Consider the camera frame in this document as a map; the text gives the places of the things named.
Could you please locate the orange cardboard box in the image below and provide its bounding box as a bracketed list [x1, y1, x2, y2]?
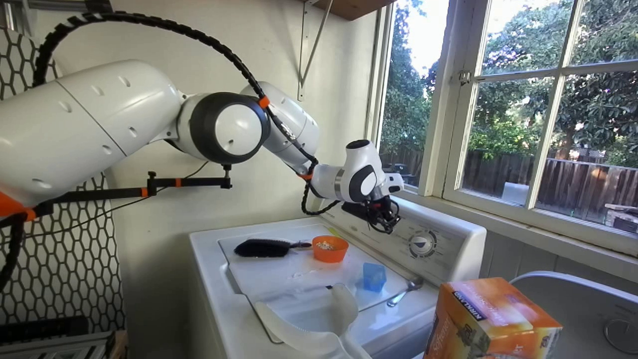
[422, 276, 564, 359]

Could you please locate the white washer timer dial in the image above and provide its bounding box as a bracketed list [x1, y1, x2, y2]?
[406, 230, 440, 262]

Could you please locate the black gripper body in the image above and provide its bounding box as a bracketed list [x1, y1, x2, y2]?
[341, 196, 391, 232]

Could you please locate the white window frame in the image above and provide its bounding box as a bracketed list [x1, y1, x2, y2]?
[365, 0, 638, 264]

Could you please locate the white washer lid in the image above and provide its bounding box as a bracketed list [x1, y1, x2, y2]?
[217, 234, 414, 318]

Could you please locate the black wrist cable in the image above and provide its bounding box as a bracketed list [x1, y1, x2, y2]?
[299, 178, 343, 218]

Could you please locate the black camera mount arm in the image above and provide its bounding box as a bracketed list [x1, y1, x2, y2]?
[30, 170, 235, 216]

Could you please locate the wooden garden fence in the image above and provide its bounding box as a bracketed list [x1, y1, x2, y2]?
[397, 150, 638, 236]

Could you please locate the black brush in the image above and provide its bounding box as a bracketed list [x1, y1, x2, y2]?
[233, 238, 313, 260]

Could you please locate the white utility sink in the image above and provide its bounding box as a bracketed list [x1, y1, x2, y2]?
[508, 270, 638, 359]

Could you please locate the metal spoon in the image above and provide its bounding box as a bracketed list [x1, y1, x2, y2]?
[383, 276, 426, 310]

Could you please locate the black ribbed cable conduit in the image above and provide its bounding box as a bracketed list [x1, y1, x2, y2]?
[0, 9, 323, 296]

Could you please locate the orange cup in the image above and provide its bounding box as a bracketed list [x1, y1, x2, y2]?
[309, 234, 351, 266]

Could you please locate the white cloth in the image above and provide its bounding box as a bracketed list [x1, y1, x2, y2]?
[253, 286, 373, 359]

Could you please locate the black flat device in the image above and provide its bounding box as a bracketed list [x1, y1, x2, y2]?
[0, 314, 91, 346]

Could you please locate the wooden shelf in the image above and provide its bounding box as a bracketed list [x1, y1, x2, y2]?
[311, 0, 399, 23]

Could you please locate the black hexagon mesh panel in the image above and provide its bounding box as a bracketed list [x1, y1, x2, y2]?
[0, 19, 127, 336]

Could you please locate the white top-load washer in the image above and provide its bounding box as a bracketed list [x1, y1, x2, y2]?
[187, 196, 488, 359]

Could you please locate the blue plastic cup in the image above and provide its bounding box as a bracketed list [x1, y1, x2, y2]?
[359, 260, 389, 294]

